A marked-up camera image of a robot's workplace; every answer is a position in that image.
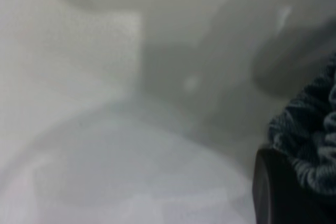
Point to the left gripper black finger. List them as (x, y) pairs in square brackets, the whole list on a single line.
[(275, 197)]

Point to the blue denim shorts with print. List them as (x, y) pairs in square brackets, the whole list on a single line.
[(309, 119)]

